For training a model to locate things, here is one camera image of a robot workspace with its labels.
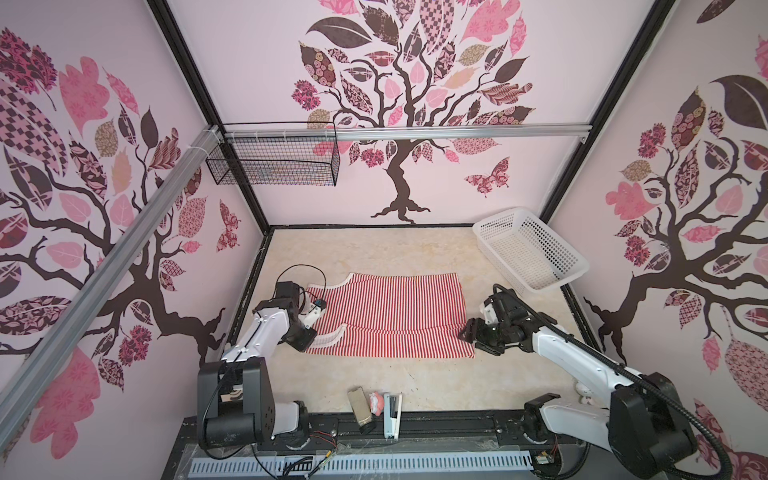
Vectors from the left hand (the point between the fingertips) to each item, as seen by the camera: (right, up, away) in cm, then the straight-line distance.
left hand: (300, 343), depth 86 cm
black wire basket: (-10, +59, +9) cm, 60 cm away
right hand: (+49, +2, -1) cm, 49 cm away
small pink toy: (+23, -12, -12) cm, 28 cm away
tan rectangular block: (+19, -13, -10) cm, 25 cm away
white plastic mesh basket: (+80, +28, +25) cm, 88 cm away
